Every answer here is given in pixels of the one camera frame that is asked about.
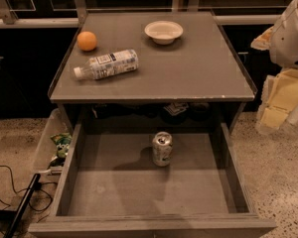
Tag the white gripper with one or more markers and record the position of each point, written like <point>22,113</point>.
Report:
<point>289,40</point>

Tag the white paper bowl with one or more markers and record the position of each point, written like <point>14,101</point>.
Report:
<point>163,32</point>

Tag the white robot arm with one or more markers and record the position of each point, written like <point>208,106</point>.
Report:
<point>279,97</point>

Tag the grey open top drawer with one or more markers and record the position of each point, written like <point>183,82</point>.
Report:
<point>110,188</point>

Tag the green snack bag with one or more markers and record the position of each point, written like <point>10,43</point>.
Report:
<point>62,142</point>

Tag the black bar on floor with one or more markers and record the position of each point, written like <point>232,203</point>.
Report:
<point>22,206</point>

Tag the orange fruit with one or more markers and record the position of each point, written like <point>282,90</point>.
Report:
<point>86,41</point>

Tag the grey cabinet counter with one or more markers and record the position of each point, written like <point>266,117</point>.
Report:
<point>200,66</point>

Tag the clear plastic water bottle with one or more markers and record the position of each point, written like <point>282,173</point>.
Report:
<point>108,65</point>

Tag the silver 7up soda can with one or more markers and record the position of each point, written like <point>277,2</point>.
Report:
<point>162,145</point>

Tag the clear plastic storage bin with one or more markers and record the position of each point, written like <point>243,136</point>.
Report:
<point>47,149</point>

